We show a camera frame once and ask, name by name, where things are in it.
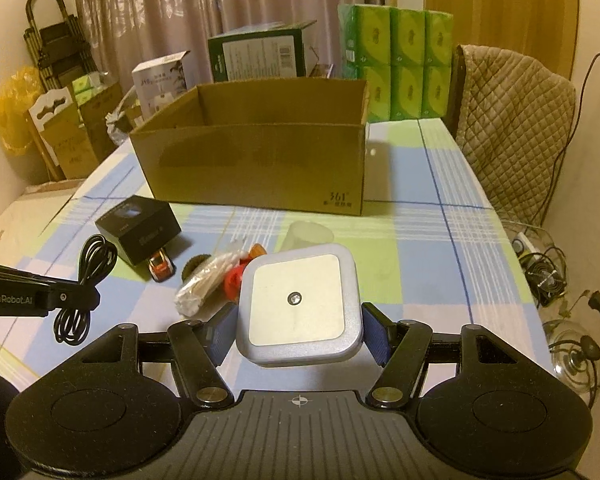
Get red yellow toy car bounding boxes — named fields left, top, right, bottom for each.
left=147, top=249, right=175, bottom=283

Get bag of cotton swabs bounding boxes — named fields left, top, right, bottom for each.
left=174, top=243, right=249, bottom=318

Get white square night light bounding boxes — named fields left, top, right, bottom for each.
left=236, top=243, right=363, bottom=367

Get pink curtain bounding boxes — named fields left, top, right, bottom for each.
left=76, top=0, right=384, bottom=88

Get wooden door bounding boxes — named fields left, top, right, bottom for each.
left=425, top=0, right=580, bottom=79

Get brown carton with white flap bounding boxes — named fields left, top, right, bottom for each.
left=29, top=81, right=122, bottom=179

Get dark green product box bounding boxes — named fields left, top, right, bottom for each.
left=208, top=20, right=320, bottom=82

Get checkered tablecloth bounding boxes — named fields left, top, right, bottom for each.
left=0, top=119, right=552, bottom=393

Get white product box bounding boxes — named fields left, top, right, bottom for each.
left=132, top=50, right=193, bottom=119

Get red Doraemon toy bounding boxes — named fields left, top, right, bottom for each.
left=223, top=243, right=266, bottom=302

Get open brown cardboard box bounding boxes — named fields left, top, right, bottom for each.
left=130, top=77, right=370, bottom=216

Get chair with quilted cover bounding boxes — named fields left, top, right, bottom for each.
left=443, top=44, right=576, bottom=226

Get green tissue pack bundle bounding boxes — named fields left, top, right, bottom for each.
left=338, top=4, right=454, bottom=122

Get folded black hand trolley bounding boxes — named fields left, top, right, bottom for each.
left=23, top=0, right=98, bottom=91

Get black cable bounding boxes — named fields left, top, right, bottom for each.
left=52, top=233, right=119, bottom=346

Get tangled cables on floor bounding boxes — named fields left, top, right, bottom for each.
left=504, top=219, right=600, bottom=406

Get small black box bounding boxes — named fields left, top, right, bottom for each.
left=95, top=195, right=181, bottom=266

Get translucent plastic cup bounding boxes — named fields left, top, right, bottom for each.
left=279, top=221, right=335, bottom=252

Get yellow plastic bag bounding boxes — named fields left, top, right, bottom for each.
left=0, top=66, right=44, bottom=157

